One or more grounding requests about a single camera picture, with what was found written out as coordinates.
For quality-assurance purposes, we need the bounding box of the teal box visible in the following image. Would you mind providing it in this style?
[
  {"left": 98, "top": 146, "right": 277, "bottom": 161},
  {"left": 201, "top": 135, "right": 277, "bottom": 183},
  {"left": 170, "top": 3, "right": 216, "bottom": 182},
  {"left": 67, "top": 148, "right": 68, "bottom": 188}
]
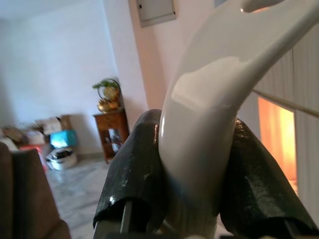
[{"left": 49, "top": 129, "right": 78, "bottom": 149}]

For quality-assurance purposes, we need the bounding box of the brown cardboard box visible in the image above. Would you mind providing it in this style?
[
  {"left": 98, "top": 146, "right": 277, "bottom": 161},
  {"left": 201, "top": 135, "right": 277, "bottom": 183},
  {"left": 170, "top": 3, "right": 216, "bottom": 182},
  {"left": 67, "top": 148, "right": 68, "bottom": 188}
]
[{"left": 41, "top": 114, "right": 73, "bottom": 135}]

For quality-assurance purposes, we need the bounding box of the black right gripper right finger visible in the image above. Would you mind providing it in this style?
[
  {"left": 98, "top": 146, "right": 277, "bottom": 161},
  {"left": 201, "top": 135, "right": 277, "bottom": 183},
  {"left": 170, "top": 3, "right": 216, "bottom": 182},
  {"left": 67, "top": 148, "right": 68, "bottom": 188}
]
[{"left": 218, "top": 118, "right": 319, "bottom": 237}]

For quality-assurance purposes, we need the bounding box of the brown sofa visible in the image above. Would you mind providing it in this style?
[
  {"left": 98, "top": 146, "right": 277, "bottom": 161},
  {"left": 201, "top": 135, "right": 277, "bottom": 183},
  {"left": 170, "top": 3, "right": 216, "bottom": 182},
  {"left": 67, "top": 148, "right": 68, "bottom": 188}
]
[{"left": 0, "top": 141, "right": 72, "bottom": 239}]

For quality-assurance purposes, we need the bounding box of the brown wooden side table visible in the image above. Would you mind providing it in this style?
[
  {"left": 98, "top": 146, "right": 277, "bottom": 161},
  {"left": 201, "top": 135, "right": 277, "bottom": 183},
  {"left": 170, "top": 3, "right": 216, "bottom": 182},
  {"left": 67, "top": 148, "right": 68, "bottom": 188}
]
[{"left": 92, "top": 108, "right": 130, "bottom": 164}]

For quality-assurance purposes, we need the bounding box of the orange curtain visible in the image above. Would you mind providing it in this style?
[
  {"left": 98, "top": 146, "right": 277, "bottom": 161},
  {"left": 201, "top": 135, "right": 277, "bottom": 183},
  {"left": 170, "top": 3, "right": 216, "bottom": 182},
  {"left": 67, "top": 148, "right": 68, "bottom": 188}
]
[{"left": 258, "top": 97, "right": 297, "bottom": 182}]

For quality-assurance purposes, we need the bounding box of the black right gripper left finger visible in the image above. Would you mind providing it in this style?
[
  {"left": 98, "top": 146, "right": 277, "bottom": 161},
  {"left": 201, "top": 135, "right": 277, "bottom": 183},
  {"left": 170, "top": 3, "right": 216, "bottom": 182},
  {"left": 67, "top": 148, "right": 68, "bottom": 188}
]
[{"left": 92, "top": 109, "right": 181, "bottom": 235}]

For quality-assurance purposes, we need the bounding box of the gold ornament with plant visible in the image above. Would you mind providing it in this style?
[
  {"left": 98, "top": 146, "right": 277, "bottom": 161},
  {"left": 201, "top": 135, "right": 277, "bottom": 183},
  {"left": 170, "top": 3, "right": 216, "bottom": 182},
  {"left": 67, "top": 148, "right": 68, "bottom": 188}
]
[{"left": 92, "top": 78, "right": 124, "bottom": 114}]

